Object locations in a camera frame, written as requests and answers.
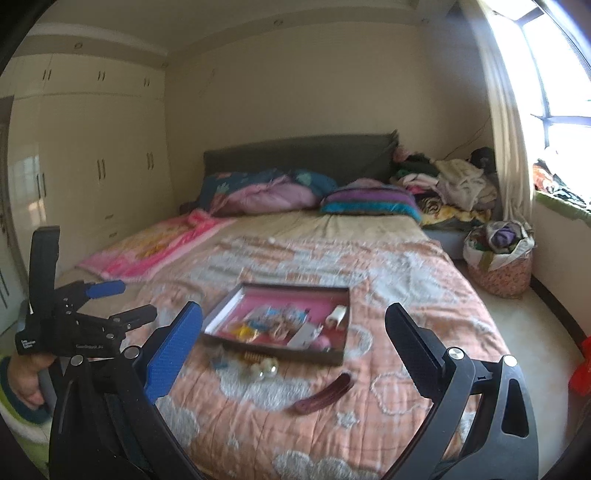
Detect person's left hand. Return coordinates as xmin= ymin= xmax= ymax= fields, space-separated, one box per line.
xmin=9 ymin=355 xmax=51 ymax=407

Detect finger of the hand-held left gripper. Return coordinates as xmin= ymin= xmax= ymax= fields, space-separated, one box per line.
xmin=108 ymin=303 xmax=158 ymax=331
xmin=55 ymin=279 xmax=127 ymax=304

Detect red plastic bag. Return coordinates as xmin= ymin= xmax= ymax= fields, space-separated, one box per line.
xmin=568 ymin=337 xmax=591 ymax=393

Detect peach cloud-pattern blanket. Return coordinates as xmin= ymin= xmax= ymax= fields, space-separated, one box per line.
xmin=124 ymin=235 xmax=513 ymax=480

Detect window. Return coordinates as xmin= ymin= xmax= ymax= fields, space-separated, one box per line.
xmin=489 ymin=0 xmax=591 ymax=185

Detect green windowsill cloth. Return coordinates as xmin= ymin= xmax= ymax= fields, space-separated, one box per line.
xmin=533 ymin=191 xmax=591 ymax=230

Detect bed with dark headboard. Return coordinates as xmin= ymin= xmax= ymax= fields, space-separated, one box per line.
xmin=60 ymin=130 xmax=513 ymax=480

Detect cream wardrobe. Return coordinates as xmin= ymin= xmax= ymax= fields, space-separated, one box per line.
xmin=0 ymin=53 xmax=181 ymax=333

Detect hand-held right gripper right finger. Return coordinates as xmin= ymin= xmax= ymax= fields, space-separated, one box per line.
xmin=385 ymin=302 xmax=541 ymax=480

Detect maroon hair clip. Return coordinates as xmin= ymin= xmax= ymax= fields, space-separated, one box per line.
xmin=290 ymin=371 xmax=355 ymax=416

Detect pink-lined cardboard box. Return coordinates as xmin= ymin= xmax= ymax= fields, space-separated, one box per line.
xmin=202 ymin=282 xmax=352 ymax=367

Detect clear bead hair tie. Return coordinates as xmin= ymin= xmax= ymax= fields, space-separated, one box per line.
xmin=249 ymin=357 xmax=280 ymax=382

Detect clothes on windowsill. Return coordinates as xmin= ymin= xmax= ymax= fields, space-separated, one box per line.
xmin=533 ymin=159 xmax=590 ymax=206

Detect pile of clothes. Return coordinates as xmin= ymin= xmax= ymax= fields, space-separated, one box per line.
xmin=392 ymin=145 xmax=502 ymax=227

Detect beige polka dot bow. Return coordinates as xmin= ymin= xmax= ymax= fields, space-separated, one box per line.
xmin=259 ymin=309 xmax=296 ymax=342

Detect yellow printed blanket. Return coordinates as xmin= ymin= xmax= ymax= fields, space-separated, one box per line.
xmin=420 ymin=198 xmax=493 ymax=230

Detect purple striped pillow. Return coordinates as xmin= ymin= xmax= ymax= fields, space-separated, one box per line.
xmin=320 ymin=185 xmax=424 ymax=225

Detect pink cartoon blanket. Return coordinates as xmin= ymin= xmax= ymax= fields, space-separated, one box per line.
xmin=78 ymin=208 xmax=236 ymax=282

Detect floral bag of clothes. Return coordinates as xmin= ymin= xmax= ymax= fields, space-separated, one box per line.
xmin=463 ymin=220 xmax=534 ymax=299

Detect pink quilt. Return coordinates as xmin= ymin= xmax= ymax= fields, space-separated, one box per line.
xmin=212 ymin=181 xmax=320 ymax=216

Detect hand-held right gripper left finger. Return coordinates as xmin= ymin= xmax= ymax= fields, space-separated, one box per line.
xmin=48 ymin=301 xmax=206 ymax=480

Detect cream curtain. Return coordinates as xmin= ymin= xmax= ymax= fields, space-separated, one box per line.
xmin=462 ymin=0 xmax=539 ymax=222

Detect white jewelry card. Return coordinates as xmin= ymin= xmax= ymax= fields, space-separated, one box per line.
xmin=287 ymin=323 xmax=324 ymax=350

